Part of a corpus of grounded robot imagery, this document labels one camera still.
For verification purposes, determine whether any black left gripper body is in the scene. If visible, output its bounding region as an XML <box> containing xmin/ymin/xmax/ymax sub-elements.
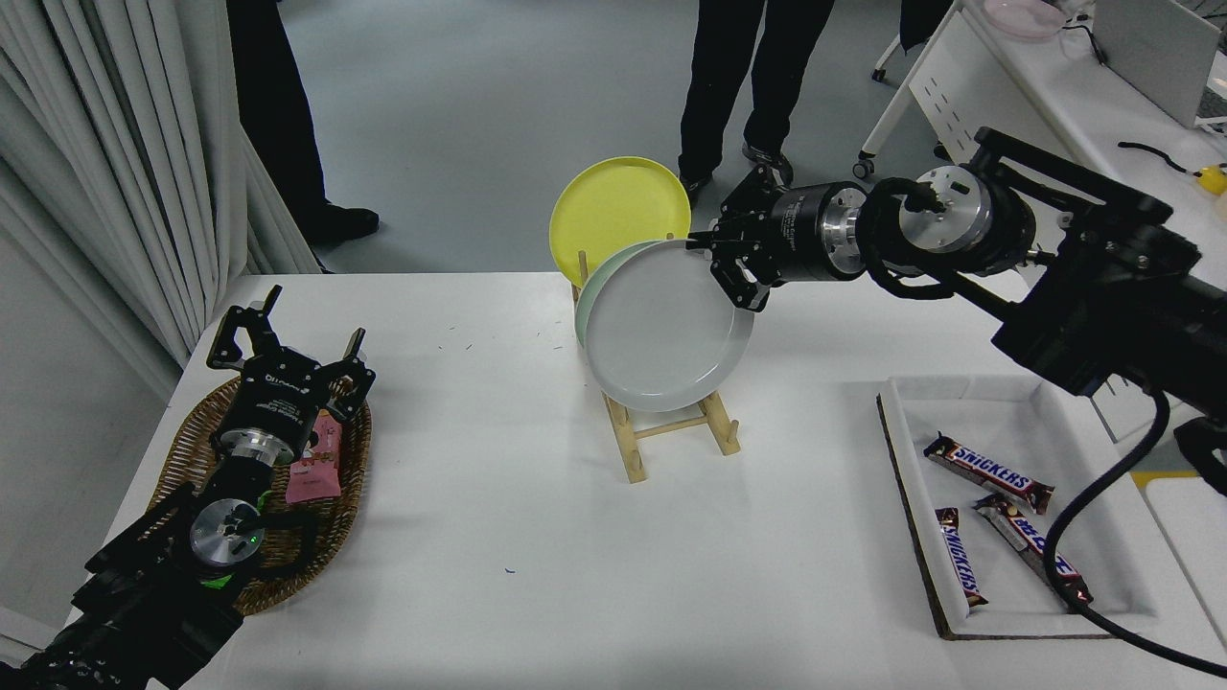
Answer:
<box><xmin>217</xmin><ymin>353</ymin><xmax>334</xmax><ymax>455</ymax></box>

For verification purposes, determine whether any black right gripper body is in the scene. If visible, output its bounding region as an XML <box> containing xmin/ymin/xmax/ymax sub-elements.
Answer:
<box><xmin>762</xmin><ymin>184</ymin><xmax>838</xmax><ymax>287</ymax></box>

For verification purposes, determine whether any grey plate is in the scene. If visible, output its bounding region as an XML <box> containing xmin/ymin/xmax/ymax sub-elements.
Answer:
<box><xmin>583</xmin><ymin>240</ymin><xmax>755</xmax><ymax>415</ymax></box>

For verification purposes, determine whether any yellow plate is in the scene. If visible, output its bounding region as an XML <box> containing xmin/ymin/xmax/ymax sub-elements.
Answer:
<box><xmin>548</xmin><ymin>156</ymin><xmax>691</xmax><ymax>287</ymax></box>

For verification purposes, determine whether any mint green plate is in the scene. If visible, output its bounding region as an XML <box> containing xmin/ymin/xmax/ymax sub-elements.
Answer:
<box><xmin>573</xmin><ymin>240</ymin><xmax>662</xmax><ymax>351</ymax></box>

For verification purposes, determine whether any wooden plate rack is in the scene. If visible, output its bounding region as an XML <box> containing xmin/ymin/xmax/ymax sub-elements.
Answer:
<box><xmin>570</xmin><ymin>230</ymin><xmax>742</xmax><ymax>483</ymax></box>

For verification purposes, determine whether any pink plate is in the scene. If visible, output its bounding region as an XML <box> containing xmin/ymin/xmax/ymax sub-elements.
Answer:
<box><xmin>984</xmin><ymin>0</ymin><xmax>1068</xmax><ymax>39</ymax></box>

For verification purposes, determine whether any brown wicker basket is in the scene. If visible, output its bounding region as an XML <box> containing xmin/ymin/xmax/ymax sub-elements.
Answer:
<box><xmin>149</xmin><ymin>374</ymin><xmax>373</xmax><ymax>616</ymax></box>

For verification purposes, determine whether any pink snack packet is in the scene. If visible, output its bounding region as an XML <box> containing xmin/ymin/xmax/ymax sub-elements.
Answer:
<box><xmin>286</xmin><ymin>412</ymin><xmax>344</xmax><ymax>506</ymax></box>

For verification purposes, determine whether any person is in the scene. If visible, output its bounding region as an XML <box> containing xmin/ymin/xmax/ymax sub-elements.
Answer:
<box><xmin>678</xmin><ymin>0</ymin><xmax>837</xmax><ymax>207</ymax></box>
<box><xmin>227</xmin><ymin>0</ymin><xmax>382</xmax><ymax>275</ymax></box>

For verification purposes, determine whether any white foam tray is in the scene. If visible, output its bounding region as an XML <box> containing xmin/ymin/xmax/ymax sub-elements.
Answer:
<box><xmin>877</xmin><ymin>376</ymin><xmax>1161</xmax><ymax>641</ymax></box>

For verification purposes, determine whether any pale grey curtain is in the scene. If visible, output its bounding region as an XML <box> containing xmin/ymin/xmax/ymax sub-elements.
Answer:
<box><xmin>0</xmin><ymin>0</ymin><xmax>322</xmax><ymax>396</ymax></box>

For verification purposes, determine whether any black chair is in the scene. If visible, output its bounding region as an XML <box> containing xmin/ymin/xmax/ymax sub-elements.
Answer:
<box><xmin>899</xmin><ymin>0</ymin><xmax>957</xmax><ymax>54</ymax></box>

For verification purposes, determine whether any Snickers bar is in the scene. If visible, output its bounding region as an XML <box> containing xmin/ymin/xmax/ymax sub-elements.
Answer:
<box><xmin>923</xmin><ymin>433</ymin><xmax>1055</xmax><ymax>516</ymax></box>
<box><xmin>976</xmin><ymin>494</ymin><xmax>1094</xmax><ymax>607</ymax></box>
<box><xmin>935</xmin><ymin>508</ymin><xmax>990</xmax><ymax>610</ymax></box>

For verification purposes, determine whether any white perforated desk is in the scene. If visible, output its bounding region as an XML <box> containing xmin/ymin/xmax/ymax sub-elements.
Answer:
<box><xmin>853</xmin><ymin>0</ymin><xmax>1227</xmax><ymax>444</ymax></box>

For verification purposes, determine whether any grey laptop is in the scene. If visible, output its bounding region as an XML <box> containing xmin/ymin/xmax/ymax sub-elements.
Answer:
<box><xmin>1093</xmin><ymin>0</ymin><xmax>1227</xmax><ymax>130</ymax></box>

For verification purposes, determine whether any black cable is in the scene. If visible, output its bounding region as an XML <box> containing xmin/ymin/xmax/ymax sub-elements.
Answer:
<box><xmin>1119</xmin><ymin>141</ymin><xmax>1204</xmax><ymax>178</ymax></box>

